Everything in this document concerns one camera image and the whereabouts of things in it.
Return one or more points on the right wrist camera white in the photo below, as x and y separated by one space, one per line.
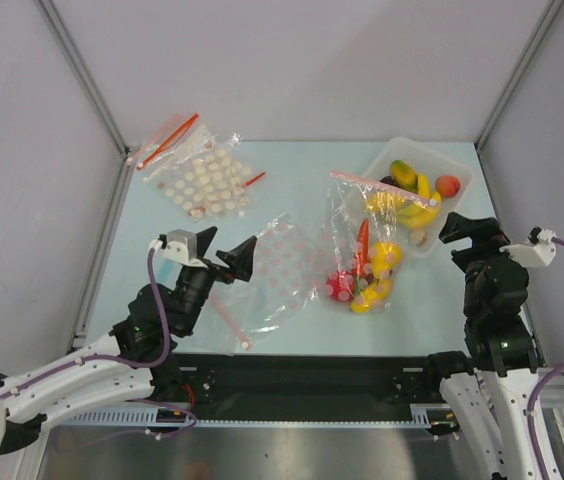
538 251

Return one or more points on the clear bag red zipper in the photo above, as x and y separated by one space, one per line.
168 135

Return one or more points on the yellow banana bunch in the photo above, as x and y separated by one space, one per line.
420 215

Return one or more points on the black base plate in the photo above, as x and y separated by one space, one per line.
317 382

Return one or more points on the green yellow mango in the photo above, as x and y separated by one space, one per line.
404 175

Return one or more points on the white plastic fruit basket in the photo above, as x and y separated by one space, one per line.
427 161

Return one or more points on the clear bag blue zipper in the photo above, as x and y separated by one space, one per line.
164 271

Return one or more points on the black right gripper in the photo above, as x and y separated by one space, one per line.
475 251

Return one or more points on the yellow pear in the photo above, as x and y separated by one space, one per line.
384 257

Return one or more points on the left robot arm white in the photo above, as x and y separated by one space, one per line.
135 360

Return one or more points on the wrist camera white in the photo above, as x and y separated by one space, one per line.
179 246
538 251

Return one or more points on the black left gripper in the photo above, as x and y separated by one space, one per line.
239 259

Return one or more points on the clear bag cream dots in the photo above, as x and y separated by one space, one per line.
205 176

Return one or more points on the red chili pepper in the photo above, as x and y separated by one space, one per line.
362 246

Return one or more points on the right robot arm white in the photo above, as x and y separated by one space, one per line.
494 388

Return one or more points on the clear bag pink dots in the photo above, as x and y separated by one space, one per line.
259 317
337 240

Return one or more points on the red apple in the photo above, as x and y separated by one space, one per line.
339 286

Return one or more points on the grey cable duct rail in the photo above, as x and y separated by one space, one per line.
426 416

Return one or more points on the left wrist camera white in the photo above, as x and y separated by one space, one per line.
179 246

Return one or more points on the red orange peach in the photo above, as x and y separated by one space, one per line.
448 186

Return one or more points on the dark purple fruit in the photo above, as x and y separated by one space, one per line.
388 180

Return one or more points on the garlic bulb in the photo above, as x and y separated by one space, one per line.
417 238

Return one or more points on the yellow pepper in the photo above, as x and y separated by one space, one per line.
373 297

